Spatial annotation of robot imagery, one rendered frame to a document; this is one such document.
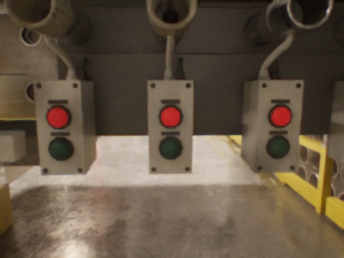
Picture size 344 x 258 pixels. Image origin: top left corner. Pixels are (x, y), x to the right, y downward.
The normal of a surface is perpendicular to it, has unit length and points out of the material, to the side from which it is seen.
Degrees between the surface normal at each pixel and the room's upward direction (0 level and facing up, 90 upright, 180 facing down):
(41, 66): 90
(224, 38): 90
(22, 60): 90
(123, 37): 90
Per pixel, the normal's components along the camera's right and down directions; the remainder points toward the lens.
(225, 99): 0.04, 0.17
